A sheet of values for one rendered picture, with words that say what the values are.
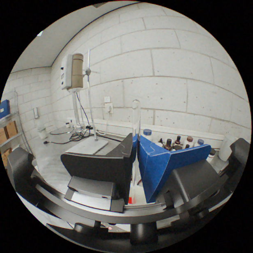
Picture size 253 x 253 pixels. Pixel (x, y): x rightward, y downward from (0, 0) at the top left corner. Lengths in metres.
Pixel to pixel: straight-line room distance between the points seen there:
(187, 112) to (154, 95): 0.25
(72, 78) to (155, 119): 0.57
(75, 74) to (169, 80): 0.55
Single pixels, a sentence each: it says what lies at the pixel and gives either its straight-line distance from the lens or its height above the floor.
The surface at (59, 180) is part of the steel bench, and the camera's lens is 0.47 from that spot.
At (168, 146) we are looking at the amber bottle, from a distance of 0.43.
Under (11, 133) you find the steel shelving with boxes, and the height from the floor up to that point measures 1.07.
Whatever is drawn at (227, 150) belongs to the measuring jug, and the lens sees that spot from 0.67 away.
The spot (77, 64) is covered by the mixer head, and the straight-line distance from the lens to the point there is 0.51.
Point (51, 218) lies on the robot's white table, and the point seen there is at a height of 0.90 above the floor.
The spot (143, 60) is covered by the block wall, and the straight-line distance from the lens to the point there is 0.63.
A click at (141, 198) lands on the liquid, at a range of 0.20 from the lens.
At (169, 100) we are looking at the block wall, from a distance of 0.55.
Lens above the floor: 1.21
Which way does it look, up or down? 21 degrees down
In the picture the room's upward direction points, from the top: 3 degrees counter-clockwise
